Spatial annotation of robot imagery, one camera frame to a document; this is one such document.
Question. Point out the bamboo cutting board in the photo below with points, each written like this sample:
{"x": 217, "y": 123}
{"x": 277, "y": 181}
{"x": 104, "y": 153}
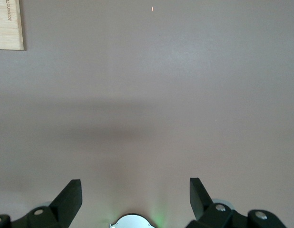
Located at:
{"x": 6, "y": 23}

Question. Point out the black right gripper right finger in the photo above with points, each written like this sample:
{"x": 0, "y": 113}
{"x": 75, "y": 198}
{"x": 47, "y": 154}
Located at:
{"x": 201, "y": 204}

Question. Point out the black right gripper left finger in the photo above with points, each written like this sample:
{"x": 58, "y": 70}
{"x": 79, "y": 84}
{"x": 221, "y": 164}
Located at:
{"x": 63, "y": 204}

